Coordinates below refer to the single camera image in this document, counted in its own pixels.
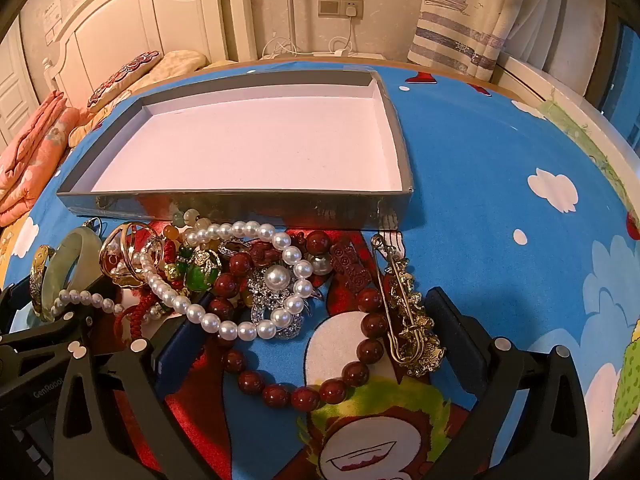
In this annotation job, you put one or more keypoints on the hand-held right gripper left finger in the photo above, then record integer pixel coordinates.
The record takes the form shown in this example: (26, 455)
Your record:
(172, 360)

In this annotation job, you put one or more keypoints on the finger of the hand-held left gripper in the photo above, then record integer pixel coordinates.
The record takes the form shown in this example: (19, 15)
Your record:
(45, 335)
(12, 300)

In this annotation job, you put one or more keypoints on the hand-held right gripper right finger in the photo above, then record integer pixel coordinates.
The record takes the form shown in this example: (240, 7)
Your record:
(460, 340)

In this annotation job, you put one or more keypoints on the pale green jade bangle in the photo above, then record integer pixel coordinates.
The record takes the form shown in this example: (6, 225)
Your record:
(72, 255)

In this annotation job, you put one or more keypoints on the thin gold bangle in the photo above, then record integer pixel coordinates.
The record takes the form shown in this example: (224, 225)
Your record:
(125, 240)

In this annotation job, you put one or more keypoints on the shallow grey cardboard box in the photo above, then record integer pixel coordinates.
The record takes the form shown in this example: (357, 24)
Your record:
(250, 145)

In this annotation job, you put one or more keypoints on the carved gold bangle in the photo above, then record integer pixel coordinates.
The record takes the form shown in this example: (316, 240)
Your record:
(40, 272)

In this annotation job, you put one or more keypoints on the silver rhinestone pearl brooch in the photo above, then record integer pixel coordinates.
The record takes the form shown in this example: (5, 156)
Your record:
(265, 305)

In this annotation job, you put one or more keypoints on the blue cartoon printed tablecloth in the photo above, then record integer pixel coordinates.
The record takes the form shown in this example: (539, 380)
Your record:
(500, 200)

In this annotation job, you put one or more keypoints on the white panelled door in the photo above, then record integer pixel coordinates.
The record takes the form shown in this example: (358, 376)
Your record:
(15, 90)

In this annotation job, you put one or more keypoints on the embroidered round cushion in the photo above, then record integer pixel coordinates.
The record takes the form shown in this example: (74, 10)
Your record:
(125, 77)

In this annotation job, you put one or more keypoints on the yellow floral pillow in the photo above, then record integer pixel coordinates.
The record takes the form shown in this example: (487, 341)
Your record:
(175, 67)

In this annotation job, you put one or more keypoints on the white bed headboard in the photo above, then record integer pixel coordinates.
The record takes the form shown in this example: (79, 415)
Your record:
(125, 15)

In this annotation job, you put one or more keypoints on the ship print curtain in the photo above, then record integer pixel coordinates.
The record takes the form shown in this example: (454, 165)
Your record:
(480, 15)

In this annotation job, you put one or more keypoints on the white charger plug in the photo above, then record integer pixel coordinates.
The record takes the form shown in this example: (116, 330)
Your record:
(351, 10)

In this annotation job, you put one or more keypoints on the white lamp pole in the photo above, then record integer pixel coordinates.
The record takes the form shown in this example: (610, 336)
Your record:
(290, 5)

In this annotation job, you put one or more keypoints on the dark window frame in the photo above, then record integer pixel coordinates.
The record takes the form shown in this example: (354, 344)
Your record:
(625, 60)

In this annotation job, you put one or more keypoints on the wall socket panel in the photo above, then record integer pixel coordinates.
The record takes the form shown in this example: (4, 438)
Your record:
(330, 8)

